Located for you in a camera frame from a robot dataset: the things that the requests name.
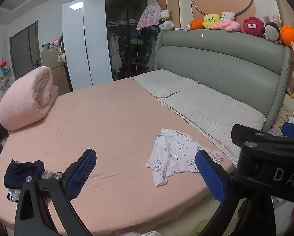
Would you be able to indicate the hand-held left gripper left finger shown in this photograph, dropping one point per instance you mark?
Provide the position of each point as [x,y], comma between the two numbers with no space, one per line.
[80,174]

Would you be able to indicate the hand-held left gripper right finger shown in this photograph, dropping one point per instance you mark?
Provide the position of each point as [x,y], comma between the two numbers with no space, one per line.
[209,177]

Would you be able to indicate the pink printed pajama pants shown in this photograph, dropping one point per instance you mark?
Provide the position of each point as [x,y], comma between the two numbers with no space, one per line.
[174,152]

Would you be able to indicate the printed cardboard box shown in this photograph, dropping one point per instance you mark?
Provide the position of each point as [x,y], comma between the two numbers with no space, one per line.
[285,110]

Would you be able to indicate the flat textured pillow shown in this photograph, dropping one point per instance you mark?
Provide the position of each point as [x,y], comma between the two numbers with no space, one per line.
[165,82]
[210,110]

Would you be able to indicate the green slipper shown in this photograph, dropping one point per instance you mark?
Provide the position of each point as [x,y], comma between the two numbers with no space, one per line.
[201,229]

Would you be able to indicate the navy blue garment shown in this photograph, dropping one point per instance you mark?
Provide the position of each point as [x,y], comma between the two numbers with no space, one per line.
[24,173]

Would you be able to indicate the bed with pink sheet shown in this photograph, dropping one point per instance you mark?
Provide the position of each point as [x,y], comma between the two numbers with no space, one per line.
[100,118]

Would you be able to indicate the white garment with navy trim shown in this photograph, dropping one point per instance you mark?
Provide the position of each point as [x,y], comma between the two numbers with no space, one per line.
[13,195]

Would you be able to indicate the grey padded headboard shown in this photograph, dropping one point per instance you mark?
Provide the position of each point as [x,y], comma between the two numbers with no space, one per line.
[223,61]

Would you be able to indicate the large orange plush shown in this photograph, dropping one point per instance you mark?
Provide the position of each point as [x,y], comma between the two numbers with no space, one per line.
[289,35]

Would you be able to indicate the rolled pink blanket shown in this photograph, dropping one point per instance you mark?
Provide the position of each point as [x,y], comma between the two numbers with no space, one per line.
[21,100]

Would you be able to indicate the brown-haired doll plush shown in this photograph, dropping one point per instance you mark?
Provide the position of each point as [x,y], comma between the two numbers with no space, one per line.
[271,32]

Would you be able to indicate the beige cabinet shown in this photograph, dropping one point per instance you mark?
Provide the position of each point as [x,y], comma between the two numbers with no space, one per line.
[56,73]

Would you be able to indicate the magenta bear plush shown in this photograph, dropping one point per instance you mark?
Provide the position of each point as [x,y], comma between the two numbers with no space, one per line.
[252,26]

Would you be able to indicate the pink lying plush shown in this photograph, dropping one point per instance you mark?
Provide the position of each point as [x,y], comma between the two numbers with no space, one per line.
[231,26]

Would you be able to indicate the pink white bunny plush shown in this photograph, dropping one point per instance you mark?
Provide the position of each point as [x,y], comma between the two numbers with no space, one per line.
[272,18]

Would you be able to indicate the white rack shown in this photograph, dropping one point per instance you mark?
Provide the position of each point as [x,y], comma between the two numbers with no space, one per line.
[4,86]

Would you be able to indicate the yellow sponge plush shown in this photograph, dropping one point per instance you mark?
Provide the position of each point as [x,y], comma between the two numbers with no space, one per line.
[211,21]

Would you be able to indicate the cream hanging bag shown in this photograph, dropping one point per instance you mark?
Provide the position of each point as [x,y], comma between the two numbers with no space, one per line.
[62,57]

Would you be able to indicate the white bear plush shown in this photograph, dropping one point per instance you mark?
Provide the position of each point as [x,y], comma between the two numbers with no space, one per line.
[228,16]

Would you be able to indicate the small orange plush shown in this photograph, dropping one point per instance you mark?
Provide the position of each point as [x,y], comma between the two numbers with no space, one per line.
[196,24]

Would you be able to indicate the white wardrobe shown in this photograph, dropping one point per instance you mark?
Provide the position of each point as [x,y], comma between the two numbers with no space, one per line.
[78,44]

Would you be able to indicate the red-haired doll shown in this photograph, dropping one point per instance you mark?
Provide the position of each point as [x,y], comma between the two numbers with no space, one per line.
[5,66]

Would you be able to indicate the grey white plush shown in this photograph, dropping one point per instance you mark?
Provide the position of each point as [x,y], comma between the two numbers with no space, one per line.
[166,25]

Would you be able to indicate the pink doll plush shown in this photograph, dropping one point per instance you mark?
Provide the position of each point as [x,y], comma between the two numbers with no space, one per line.
[56,41]

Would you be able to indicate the grey door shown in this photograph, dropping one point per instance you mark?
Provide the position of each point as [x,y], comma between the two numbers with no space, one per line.
[24,51]

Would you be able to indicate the dark glass wardrobe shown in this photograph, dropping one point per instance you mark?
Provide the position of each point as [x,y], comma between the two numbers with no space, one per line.
[127,41]

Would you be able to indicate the monkey plush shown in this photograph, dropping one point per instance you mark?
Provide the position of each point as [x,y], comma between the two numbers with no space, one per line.
[166,15]

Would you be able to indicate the pink hanging garment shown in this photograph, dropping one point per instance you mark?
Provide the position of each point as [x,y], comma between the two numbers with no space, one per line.
[149,16]

